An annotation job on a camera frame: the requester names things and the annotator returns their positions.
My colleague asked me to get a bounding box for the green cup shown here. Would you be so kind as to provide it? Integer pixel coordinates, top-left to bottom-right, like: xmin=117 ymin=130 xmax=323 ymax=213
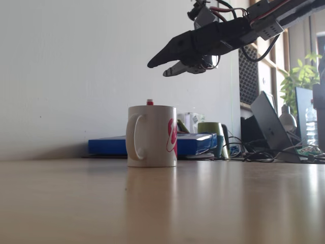
xmin=197 ymin=121 xmax=224 ymax=135

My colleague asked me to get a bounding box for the grey perforated panel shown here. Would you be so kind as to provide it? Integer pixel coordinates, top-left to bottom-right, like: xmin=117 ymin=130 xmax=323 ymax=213
xmin=238 ymin=45 xmax=259 ymax=104

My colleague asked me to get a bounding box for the clear plastic container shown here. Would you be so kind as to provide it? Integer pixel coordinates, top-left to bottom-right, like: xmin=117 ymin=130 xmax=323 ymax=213
xmin=184 ymin=111 xmax=206 ymax=134

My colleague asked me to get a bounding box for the colourful small packet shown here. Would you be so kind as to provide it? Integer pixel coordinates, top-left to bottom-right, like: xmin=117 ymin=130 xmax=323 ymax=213
xmin=177 ymin=119 xmax=190 ymax=134

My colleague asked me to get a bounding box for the white mug with pink logo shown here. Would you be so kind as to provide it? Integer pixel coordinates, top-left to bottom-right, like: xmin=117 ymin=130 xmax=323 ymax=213
xmin=125 ymin=105 xmax=178 ymax=168

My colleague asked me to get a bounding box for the teal cylinder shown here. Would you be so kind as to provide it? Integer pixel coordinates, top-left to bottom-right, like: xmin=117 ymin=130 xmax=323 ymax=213
xmin=214 ymin=134 xmax=225 ymax=158

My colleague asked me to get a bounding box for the green potted plant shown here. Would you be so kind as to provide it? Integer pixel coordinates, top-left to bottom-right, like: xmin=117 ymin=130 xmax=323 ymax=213
xmin=279 ymin=52 xmax=322 ymax=115

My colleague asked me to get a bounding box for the blue binder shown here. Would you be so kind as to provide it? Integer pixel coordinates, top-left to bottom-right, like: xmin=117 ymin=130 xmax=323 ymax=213
xmin=88 ymin=132 xmax=218 ymax=156

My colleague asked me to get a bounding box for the grey laptop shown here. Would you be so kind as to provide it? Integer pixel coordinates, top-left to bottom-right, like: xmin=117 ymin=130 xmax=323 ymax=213
xmin=250 ymin=90 xmax=302 ymax=163

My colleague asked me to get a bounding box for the white desk lamp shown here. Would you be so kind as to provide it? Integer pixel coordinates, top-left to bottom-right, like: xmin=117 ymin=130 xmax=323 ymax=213
xmin=279 ymin=105 xmax=298 ymax=133

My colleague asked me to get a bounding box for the dark computer monitor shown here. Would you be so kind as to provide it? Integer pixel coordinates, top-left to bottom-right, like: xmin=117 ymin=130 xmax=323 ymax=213
xmin=295 ymin=86 xmax=314 ymax=147

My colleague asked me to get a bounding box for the clear plastic water bottle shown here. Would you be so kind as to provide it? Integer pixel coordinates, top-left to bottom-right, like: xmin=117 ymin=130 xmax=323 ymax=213
xmin=304 ymin=106 xmax=318 ymax=146

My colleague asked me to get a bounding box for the green circuit board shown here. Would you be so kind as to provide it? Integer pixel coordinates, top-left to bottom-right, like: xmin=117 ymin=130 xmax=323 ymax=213
xmin=297 ymin=146 xmax=322 ymax=156

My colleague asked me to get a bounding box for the grey gripper camera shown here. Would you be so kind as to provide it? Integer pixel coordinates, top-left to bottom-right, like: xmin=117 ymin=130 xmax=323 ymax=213
xmin=187 ymin=0 xmax=221 ymax=29

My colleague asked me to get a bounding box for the thin servo wire bundle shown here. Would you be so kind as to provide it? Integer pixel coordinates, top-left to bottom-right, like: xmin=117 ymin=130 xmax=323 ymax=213
xmin=208 ymin=0 xmax=248 ymax=18

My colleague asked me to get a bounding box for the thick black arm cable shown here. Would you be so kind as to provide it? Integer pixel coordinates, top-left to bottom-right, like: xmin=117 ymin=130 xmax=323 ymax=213
xmin=240 ymin=33 xmax=280 ymax=63

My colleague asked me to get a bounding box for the black cable tangle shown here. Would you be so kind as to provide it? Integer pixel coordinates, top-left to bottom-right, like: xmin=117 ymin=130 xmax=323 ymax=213
xmin=225 ymin=136 xmax=280 ymax=163

